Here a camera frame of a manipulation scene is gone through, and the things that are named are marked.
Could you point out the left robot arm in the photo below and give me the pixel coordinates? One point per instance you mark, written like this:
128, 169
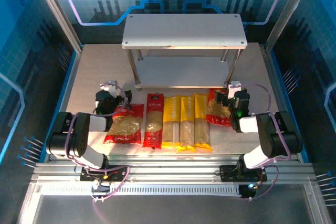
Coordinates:
78, 134

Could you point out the aluminium mounting rail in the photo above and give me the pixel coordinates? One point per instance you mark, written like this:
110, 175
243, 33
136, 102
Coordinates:
170, 169

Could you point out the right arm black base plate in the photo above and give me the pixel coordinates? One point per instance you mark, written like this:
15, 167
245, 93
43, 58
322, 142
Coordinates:
228, 172

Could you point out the white two-tier shelf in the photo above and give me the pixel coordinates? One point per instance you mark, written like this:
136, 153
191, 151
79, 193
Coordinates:
183, 30

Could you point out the yellow spaghetti bag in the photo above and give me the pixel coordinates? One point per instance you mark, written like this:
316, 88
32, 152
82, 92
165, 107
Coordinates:
202, 121
170, 119
187, 124

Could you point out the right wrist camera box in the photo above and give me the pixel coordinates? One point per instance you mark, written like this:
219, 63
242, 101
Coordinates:
234, 87

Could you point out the aluminium frame post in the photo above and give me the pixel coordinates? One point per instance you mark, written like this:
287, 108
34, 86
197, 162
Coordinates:
56, 11
290, 9

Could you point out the red spaghetti bag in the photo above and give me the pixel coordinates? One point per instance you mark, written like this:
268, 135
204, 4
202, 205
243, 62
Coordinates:
153, 121

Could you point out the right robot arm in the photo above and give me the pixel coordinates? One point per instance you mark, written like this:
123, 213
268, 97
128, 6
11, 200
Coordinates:
273, 134

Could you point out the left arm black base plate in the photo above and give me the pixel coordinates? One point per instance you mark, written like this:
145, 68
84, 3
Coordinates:
118, 172

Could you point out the red macaroni bag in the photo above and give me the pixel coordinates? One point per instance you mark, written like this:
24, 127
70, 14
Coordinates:
218, 116
126, 127

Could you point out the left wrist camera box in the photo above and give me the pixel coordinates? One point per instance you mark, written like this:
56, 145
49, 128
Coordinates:
109, 87

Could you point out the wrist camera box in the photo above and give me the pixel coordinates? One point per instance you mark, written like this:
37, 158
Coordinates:
109, 87
234, 87

